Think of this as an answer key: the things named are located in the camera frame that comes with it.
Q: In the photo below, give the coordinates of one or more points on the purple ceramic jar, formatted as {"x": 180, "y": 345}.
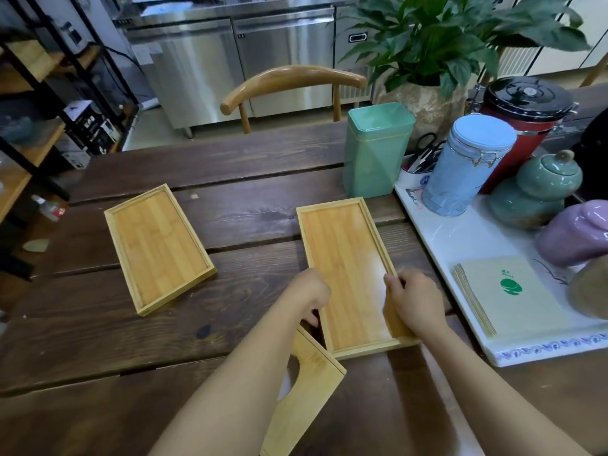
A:
{"x": 574, "y": 235}

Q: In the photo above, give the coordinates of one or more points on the beige ceramic jar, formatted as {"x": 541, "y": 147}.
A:
{"x": 591, "y": 289}

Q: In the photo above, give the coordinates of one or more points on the person's right fingers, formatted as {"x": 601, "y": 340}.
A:
{"x": 394, "y": 282}

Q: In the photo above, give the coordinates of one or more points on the black bag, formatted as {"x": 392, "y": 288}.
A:
{"x": 593, "y": 156}

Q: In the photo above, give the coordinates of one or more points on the wooden chair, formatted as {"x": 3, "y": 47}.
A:
{"x": 285, "y": 80}

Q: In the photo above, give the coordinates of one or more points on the stainless steel counter cabinet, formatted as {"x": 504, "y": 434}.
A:
{"x": 199, "y": 66}

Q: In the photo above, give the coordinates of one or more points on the black metal wooden shelf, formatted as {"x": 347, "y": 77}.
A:
{"x": 28, "y": 147}

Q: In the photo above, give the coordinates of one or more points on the green rectangular tin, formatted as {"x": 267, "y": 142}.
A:
{"x": 375, "y": 151}

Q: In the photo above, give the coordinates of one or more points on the white utensil cup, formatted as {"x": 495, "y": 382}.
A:
{"x": 412, "y": 179}

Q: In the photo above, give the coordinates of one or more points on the person's right hand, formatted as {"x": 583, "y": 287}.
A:
{"x": 419, "y": 299}

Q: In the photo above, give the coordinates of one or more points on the person's left hand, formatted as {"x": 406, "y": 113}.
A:
{"x": 309, "y": 290}

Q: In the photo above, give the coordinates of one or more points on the green leafy plant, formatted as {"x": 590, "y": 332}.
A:
{"x": 441, "y": 37}

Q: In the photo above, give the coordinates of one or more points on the blue glass clip-lid jar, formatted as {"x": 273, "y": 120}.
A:
{"x": 463, "y": 170}

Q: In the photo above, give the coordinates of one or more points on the green ceramic gourd jar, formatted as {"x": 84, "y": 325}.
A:
{"x": 534, "y": 194}

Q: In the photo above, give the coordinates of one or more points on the person's left forearm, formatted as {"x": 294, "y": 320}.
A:
{"x": 237, "y": 389}

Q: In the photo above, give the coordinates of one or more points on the person's right forearm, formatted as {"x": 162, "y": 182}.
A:
{"x": 484, "y": 398}

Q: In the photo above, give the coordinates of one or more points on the bamboo board with cutout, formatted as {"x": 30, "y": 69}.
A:
{"x": 311, "y": 394}

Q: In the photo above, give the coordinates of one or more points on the long bamboo tray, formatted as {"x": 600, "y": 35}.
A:
{"x": 349, "y": 265}

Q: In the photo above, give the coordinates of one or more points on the person's left fingers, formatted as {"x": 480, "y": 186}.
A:
{"x": 311, "y": 320}

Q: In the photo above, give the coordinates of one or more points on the beige stone plant pot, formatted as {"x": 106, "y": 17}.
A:
{"x": 427, "y": 111}

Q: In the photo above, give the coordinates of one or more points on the white ceramic tray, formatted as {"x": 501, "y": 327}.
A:
{"x": 451, "y": 242}

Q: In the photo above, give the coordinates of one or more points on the wide bamboo tray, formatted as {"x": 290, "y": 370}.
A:
{"x": 159, "y": 246}

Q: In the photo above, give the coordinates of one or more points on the stack of beige paper packets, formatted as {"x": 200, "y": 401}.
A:
{"x": 513, "y": 299}

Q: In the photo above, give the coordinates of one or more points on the clear bottle with red label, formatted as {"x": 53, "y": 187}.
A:
{"x": 51, "y": 209}

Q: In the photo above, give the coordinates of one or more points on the red canister with black lid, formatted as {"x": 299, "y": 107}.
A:
{"x": 527, "y": 123}

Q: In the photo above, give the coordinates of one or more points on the black printed box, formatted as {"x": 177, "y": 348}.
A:
{"x": 90, "y": 128}

